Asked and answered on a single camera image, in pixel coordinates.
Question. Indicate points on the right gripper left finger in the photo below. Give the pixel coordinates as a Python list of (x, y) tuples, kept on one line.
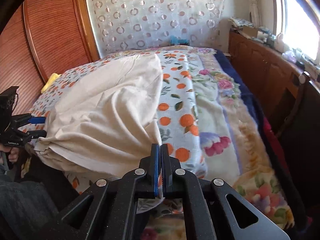
[(107, 209)]

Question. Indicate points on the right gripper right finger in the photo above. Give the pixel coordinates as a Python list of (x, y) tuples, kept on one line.
[(213, 209)]

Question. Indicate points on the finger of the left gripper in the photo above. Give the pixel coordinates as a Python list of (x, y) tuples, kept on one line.
[(37, 120), (37, 134)]

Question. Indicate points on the beige printed t-shirt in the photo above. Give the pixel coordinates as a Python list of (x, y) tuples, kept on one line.
[(107, 122)]

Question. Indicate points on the person's left hand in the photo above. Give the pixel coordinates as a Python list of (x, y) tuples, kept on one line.
[(13, 152)]

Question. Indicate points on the yellow Pikachu plush toy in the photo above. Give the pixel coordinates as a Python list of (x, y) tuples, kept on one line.
[(50, 81)]

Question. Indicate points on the floral pink bed blanket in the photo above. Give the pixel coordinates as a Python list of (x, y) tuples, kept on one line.
[(208, 119)]

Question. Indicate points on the orange print bed blanket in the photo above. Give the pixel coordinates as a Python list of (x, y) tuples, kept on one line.
[(46, 102)]

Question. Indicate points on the wooden slatted wardrobe door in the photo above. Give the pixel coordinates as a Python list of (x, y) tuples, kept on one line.
[(44, 37)]

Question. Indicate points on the long wooden cabinet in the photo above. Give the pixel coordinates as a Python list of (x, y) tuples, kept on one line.
[(286, 93)]

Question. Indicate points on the circle pattern sheer curtain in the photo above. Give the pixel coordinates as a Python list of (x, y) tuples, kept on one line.
[(120, 25)]

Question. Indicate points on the blue object behind bed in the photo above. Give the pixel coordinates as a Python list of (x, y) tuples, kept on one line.
[(175, 41)]

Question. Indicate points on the cardboard box on cabinet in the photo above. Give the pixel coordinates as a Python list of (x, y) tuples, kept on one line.
[(248, 32)]

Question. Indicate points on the folded cloth stack on cabinet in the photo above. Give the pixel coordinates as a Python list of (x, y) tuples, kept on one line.
[(240, 23)]

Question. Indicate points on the window with wooden frame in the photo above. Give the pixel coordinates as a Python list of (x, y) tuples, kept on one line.
[(298, 30)]

